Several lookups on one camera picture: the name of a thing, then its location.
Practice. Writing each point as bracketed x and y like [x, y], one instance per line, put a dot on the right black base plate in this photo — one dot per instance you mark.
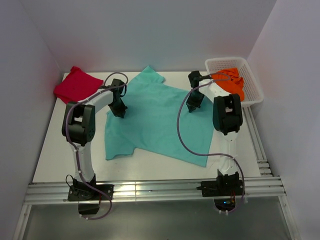
[220, 188]

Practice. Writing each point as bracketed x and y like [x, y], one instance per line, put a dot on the teal t shirt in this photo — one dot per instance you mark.
[156, 122]

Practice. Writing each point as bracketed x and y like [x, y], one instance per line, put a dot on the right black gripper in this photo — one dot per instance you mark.
[194, 101]

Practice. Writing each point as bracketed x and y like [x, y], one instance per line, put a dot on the folded red t shirt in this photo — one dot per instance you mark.
[77, 86]

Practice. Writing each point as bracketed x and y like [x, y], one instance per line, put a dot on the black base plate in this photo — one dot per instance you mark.
[83, 193]
[220, 188]

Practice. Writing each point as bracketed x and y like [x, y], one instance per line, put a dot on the white plastic basket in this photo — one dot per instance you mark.
[252, 91]

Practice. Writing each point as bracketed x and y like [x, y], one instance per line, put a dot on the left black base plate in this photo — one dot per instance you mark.
[83, 193]

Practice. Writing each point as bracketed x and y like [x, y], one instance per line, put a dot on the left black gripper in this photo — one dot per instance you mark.
[118, 107]

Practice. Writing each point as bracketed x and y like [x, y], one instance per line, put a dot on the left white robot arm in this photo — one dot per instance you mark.
[79, 125]

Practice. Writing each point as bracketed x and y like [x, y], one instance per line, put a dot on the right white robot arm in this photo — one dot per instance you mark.
[227, 119]

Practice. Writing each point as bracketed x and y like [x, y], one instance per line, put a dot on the aluminium rail frame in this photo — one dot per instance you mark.
[164, 210]

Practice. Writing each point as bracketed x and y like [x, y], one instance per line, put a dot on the orange t shirt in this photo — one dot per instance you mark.
[230, 80]

